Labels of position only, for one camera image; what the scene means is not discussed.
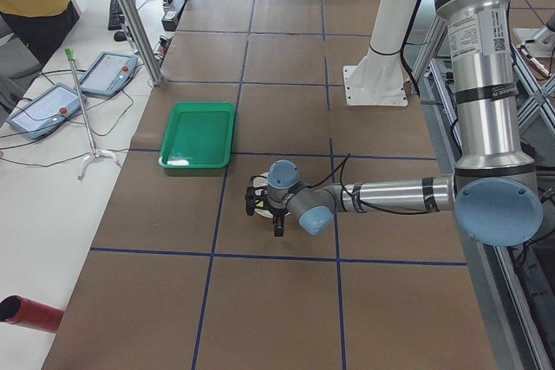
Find person in yellow shirt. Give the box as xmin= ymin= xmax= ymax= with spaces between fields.
xmin=1 ymin=0 xmax=80 ymax=66

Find black keyboard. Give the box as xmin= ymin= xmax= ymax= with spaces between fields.
xmin=108 ymin=0 xmax=124 ymax=30

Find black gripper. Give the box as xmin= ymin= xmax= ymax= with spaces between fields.
xmin=271 ymin=208 xmax=287 ymax=237

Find blue teach pendant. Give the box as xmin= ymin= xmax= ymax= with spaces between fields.
xmin=79 ymin=51 xmax=138 ymax=98
xmin=7 ymin=83 xmax=81 ymax=140

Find white round plate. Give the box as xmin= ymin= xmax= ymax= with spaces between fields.
xmin=252 ymin=172 xmax=272 ymax=218

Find black computer mouse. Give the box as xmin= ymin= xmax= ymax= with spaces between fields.
xmin=113 ymin=30 xmax=131 ymax=42

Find near blue teach pendant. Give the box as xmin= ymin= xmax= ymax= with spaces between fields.
xmin=7 ymin=83 xmax=81 ymax=140

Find green plastic tray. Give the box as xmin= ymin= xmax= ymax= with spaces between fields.
xmin=158 ymin=102 xmax=236 ymax=177

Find metal reacher stick green tip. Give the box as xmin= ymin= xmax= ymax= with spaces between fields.
xmin=64 ymin=48 xmax=121 ymax=180

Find red cylinder tube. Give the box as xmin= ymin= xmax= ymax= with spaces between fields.
xmin=1 ymin=295 xmax=64 ymax=334

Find grey aluminium frame post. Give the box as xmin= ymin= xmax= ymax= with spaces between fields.
xmin=118 ymin=0 xmax=163 ymax=86

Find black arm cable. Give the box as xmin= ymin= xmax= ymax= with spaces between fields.
xmin=310 ymin=153 xmax=439 ymax=215

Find far blue teach pendant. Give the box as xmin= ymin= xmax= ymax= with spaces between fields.
xmin=79 ymin=51 xmax=138 ymax=98

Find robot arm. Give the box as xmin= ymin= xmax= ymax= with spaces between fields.
xmin=245 ymin=0 xmax=543 ymax=246

